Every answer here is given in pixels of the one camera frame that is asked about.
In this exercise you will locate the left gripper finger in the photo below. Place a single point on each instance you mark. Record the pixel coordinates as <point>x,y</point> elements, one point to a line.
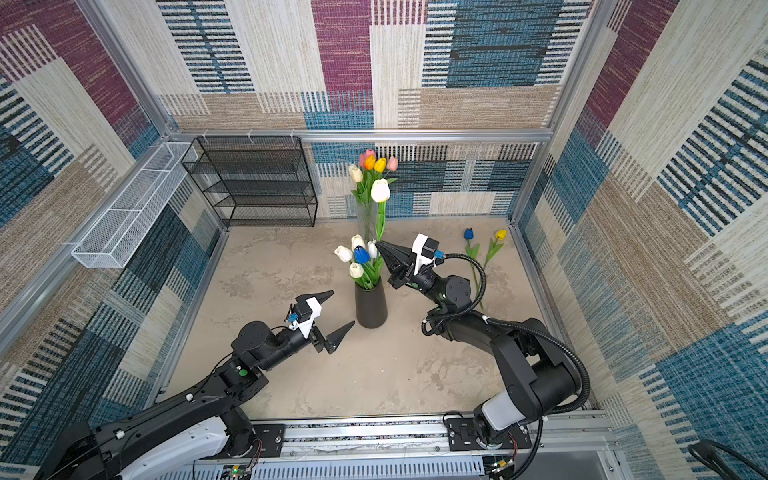
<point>333,340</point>
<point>316,300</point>

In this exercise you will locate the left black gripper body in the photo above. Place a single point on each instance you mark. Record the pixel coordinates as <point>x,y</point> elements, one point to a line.
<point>315,339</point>

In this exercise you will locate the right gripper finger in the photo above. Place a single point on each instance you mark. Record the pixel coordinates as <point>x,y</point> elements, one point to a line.
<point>394,255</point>
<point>399,275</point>

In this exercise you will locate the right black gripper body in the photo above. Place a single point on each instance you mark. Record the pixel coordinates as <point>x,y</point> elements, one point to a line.
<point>424,282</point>

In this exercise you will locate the dark cylindrical vase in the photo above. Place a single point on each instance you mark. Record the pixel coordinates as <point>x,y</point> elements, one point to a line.
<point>371,306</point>

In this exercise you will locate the blue tulip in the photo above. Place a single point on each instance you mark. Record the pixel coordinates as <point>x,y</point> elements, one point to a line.
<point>472,250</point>
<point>363,259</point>

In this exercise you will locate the clear glass vase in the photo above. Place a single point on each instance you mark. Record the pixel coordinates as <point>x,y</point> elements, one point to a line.
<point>366,220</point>

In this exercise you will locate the cream yellow-tinged tulip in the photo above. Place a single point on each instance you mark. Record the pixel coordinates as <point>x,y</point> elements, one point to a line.
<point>380,194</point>

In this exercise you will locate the yellow tulip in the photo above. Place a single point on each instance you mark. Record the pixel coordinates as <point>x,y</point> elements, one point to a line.
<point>496,243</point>

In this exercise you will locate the tulip bunch yellow orange pink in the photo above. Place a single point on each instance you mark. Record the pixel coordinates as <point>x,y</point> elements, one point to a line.
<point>383,169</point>

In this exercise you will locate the pink tulip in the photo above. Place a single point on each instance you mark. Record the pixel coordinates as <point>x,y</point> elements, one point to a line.
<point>367,159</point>

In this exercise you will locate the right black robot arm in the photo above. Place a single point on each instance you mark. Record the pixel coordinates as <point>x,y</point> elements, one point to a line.
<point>541,375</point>

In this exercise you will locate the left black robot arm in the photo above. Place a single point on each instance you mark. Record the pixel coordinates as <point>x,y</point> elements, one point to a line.
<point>202,421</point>

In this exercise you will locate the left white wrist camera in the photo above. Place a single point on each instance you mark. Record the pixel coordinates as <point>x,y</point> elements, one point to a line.
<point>303,314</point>

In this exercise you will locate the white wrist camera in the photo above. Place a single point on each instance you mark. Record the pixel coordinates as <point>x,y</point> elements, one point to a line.
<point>427,253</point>
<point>303,314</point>

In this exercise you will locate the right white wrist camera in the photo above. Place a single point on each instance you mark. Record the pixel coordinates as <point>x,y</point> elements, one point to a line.
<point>427,253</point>

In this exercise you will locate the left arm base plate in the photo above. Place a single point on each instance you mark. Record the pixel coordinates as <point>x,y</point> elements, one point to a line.
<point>262,440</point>

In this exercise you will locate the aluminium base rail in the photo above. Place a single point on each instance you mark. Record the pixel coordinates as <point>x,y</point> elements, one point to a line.
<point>580,445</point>

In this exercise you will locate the black wire shelf rack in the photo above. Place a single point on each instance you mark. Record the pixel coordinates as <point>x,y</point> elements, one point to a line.
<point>254,180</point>

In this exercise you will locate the aluminium frame crossbar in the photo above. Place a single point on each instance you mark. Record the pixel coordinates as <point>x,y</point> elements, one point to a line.
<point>379,135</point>

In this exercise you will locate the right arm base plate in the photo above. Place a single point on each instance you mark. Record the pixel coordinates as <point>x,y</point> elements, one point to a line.
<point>469,434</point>

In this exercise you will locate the white wire mesh basket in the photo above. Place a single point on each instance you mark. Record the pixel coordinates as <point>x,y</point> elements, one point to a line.
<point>114,238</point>

